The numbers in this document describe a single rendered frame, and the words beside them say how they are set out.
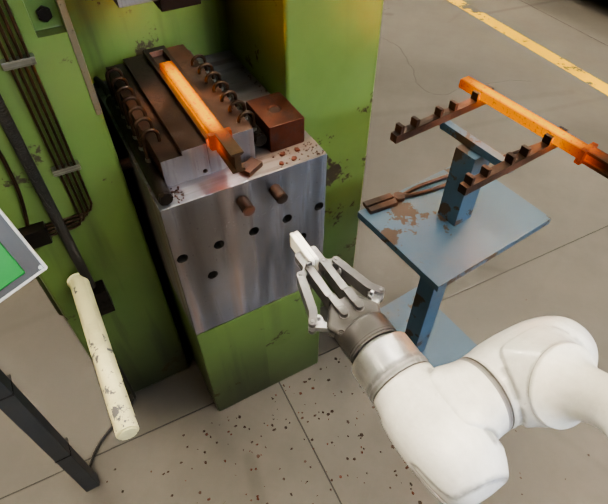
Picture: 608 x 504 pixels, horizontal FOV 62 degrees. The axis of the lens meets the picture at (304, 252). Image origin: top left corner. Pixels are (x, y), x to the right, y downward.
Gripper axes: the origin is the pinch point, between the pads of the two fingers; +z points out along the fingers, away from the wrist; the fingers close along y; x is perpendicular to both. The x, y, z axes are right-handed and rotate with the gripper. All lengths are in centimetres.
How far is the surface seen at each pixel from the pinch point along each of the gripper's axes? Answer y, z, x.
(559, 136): 66, 6, -4
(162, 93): -5, 57, 0
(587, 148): 67, 0, -4
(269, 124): 11.7, 36.3, -1.5
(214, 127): -0.1, 36.9, 1.3
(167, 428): -33, 32, -100
